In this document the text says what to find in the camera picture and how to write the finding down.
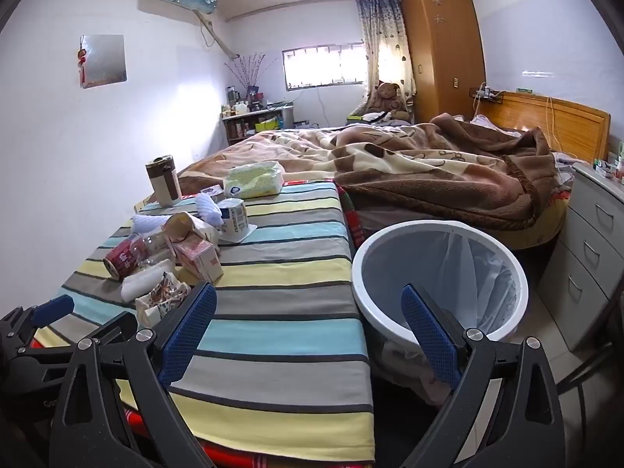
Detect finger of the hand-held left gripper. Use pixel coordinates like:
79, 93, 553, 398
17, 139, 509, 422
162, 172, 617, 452
0, 342, 79, 367
0, 296, 75, 339

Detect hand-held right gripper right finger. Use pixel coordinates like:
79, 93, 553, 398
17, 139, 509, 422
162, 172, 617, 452
400, 284, 566, 468

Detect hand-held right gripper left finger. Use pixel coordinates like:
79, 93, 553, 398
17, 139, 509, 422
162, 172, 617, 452
49, 283, 218, 468

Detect patterned paper wrapper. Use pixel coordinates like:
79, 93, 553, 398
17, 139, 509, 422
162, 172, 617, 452
135, 273, 192, 328

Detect white paper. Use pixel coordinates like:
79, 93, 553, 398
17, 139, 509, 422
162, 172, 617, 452
121, 259, 175, 302

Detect pink white paper carton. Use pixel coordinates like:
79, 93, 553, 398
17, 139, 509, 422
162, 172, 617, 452
170, 234, 224, 284

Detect white round trash bin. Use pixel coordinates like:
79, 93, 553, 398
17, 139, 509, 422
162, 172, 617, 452
351, 220, 530, 352

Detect clear bottle red label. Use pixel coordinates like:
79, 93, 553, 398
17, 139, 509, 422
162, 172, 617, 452
103, 233, 172, 282

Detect brown paper box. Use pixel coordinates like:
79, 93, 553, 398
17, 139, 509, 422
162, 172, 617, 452
163, 212, 220, 254

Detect white yogurt cup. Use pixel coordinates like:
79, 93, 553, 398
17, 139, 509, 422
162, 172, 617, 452
217, 198, 258, 245

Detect clear plastic bin liner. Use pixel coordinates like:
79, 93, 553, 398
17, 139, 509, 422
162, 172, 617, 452
375, 231, 518, 403

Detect striped bed cloth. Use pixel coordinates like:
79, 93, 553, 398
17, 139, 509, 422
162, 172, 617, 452
34, 180, 376, 449

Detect red plaid bed sheet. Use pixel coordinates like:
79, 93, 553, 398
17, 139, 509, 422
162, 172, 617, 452
122, 181, 367, 468

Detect brown and cream tumbler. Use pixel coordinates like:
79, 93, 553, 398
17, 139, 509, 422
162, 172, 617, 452
145, 155, 183, 206

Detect yellow dotted tissue pack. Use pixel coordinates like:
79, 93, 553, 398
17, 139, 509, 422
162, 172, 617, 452
224, 161, 286, 200

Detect brown printed blanket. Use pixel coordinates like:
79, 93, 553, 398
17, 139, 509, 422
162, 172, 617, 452
178, 113, 569, 235

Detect grey drawer cabinet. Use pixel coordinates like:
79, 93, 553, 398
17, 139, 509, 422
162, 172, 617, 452
536, 161, 624, 352

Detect small shelf unit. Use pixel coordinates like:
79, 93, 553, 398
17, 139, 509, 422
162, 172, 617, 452
222, 105, 296, 146

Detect group of bottles and jars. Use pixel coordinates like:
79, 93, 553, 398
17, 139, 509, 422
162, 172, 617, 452
222, 85, 266, 118

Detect brown teddy bear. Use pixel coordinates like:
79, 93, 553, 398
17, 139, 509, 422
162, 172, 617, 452
365, 82, 410, 121

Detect red hanging ornament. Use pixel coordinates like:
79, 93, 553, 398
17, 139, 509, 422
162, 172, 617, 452
75, 48, 91, 85

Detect white power strip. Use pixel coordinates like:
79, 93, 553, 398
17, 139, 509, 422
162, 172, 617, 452
470, 85, 504, 104

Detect assorted small medicine boxes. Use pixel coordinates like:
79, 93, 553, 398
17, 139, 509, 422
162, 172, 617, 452
592, 142, 624, 182

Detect wooden headboard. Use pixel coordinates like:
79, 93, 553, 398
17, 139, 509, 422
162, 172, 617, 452
470, 90, 611, 163

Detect dried branches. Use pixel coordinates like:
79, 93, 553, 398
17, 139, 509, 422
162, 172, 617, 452
225, 53, 280, 89

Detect wooden wardrobe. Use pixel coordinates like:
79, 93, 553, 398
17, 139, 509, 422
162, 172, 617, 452
402, 0, 487, 124

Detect barred window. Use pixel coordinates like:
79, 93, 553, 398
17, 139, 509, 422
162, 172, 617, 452
282, 44, 366, 89

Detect air conditioner pipe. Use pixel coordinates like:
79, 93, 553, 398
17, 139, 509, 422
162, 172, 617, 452
195, 10, 241, 59

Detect patterned curtain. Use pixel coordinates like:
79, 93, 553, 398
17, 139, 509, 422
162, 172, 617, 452
356, 0, 416, 97

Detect yellow cable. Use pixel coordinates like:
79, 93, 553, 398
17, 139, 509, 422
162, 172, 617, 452
545, 96, 559, 153

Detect silver wall mirror sheet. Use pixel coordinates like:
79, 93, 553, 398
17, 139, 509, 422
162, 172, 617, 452
79, 35, 128, 87

